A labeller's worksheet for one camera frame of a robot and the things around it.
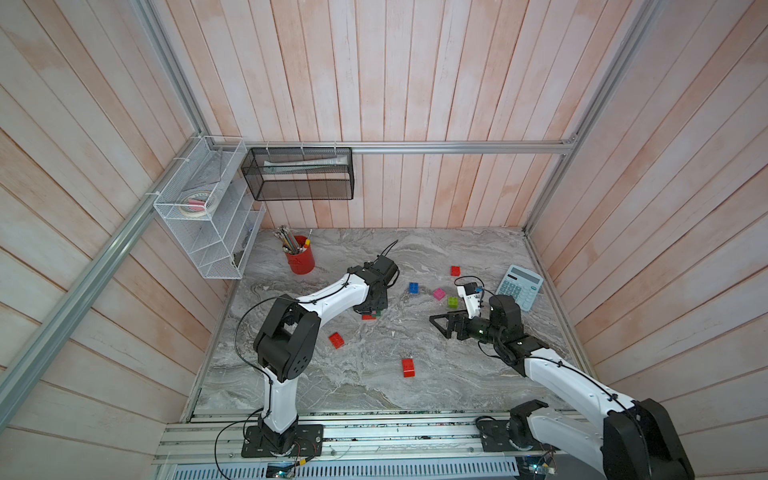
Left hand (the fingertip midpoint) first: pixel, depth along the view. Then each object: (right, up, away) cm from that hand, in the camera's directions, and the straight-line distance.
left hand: (373, 307), depth 93 cm
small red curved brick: (-2, -4, +2) cm, 4 cm away
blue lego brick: (+14, +5, +8) cm, 17 cm away
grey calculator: (+51, +7, +8) cm, 52 cm away
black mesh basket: (-35, +46, +11) cm, 59 cm away
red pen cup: (-25, +14, +8) cm, 30 cm away
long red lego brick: (+10, -16, -9) cm, 21 cm away
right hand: (+19, -1, -10) cm, 22 cm away
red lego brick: (-11, -10, -4) cm, 15 cm away
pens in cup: (-28, +21, +5) cm, 35 cm away
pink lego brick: (+23, +3, +7) cm, 24 cm away
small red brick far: (+30, +11, +14) cm, 35 cm away
